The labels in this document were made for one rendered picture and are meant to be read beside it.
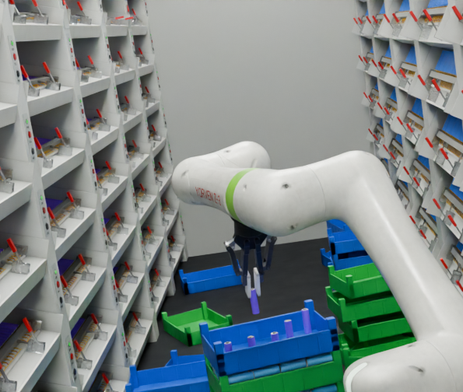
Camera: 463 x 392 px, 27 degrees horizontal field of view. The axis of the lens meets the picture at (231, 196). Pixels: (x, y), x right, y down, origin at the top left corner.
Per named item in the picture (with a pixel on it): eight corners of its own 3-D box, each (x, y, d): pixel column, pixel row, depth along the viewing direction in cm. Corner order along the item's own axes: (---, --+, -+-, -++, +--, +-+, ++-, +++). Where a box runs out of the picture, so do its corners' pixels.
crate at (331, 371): (319, 357, 256) (315, 328, 254) (345, 381, 236) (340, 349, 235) (208, 382, 250) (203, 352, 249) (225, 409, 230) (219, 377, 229)
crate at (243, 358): (315, 328, 254) (310, 299, 253) (340, 349, 235) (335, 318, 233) (203, 352, 249) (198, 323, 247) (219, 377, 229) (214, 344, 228)
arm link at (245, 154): (278, 148, 219) (256, 127, 227) (229, 163, 214) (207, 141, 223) (280, 200, 227) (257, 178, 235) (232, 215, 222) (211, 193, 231)
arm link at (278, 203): (331, 230, 178) (320, 166, 176) (268, 249, 174) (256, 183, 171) (287, 217, 195) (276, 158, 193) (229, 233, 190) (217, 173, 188)
